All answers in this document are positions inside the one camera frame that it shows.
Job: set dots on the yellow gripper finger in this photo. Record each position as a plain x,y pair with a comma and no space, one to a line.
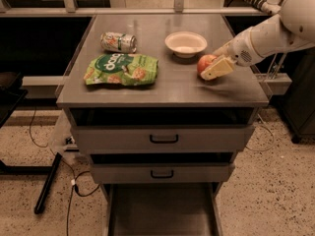
221,51
220,67

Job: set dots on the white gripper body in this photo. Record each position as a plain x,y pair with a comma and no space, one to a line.
240,49

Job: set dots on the red apple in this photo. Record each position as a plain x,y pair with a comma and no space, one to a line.
204,62

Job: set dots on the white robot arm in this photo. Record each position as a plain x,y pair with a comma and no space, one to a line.
291,27

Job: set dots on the grey drawer cabinet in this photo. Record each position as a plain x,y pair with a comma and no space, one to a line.
177,84

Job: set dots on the middle grey drawer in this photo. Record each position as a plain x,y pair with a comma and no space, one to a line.
137,168

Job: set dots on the grey drawer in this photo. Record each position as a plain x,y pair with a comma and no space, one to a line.
162,210
137,168
160,129

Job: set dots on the top grey drawer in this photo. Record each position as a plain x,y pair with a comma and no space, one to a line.
160,129

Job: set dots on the bottom grey drawer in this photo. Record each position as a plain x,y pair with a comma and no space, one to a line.
162,210

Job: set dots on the white paper bowl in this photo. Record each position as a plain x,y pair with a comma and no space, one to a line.
185,44

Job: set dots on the green chip bag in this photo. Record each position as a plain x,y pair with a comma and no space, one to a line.
122,69

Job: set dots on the crushed soda can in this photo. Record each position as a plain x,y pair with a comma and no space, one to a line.
118,42

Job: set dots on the black table leg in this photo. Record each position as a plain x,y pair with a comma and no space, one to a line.
39,207

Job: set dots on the black desk left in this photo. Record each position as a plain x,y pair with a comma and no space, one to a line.
11,94

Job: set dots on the white striped handle device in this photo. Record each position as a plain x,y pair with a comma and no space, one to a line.
269,7

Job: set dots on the metal rail frame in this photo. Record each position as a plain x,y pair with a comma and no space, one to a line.
131,0

